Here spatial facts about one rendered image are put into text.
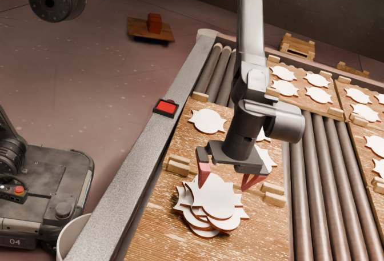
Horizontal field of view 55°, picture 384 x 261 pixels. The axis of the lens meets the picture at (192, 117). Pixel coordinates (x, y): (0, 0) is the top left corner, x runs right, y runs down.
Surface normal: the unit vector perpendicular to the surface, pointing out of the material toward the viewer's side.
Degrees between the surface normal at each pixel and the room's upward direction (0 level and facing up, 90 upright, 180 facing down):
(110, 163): 0
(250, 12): 21
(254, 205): 0
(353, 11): 90
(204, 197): 0
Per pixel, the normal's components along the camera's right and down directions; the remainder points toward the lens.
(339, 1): -0.31, 0.45
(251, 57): 0.18, -0.57
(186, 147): 0.23, -0.82
